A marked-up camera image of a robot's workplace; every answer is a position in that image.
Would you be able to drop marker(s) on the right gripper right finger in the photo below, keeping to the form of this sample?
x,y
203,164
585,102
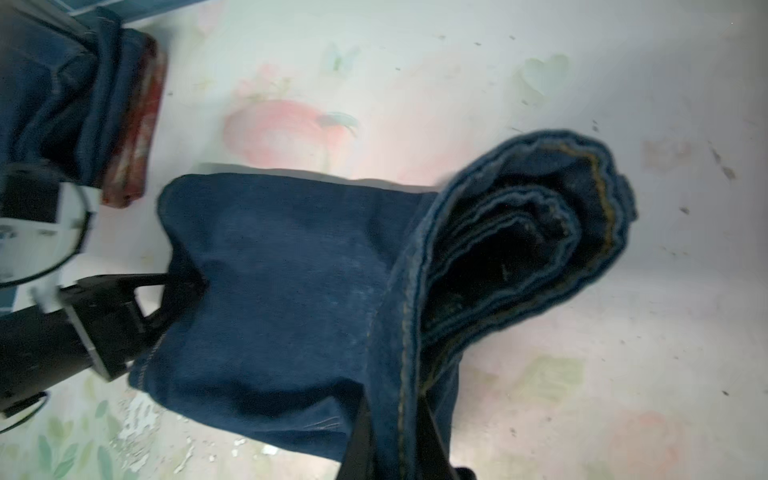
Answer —
x,y
432,457

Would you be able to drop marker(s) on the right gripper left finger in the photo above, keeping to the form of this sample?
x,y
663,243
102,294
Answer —
x,y
359,459

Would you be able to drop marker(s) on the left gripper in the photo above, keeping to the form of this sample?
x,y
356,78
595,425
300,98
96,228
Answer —
x,y
105,325

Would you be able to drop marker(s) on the red plaid skirt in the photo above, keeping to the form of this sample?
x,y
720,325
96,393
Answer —
x,y
125,178

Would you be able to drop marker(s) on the dark navy denim skirt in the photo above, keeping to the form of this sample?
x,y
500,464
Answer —
x,y
321,291

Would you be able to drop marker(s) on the blue denim skirt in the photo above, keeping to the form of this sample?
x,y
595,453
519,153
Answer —
x,y
64,98

